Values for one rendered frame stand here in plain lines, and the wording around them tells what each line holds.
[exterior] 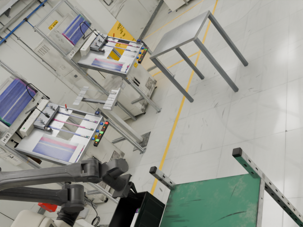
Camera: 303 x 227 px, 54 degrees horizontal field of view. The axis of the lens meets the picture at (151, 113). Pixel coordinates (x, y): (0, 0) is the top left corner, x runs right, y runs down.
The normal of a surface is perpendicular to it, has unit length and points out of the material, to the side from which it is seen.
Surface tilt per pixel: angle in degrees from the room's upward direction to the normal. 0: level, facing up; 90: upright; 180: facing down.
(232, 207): 0
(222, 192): 0
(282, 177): 0
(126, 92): 90
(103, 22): 90
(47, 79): 90
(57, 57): 90
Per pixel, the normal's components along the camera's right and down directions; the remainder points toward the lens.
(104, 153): 0.70, -0.27
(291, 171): -0.65, -0.63
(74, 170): 0.06, -0.59
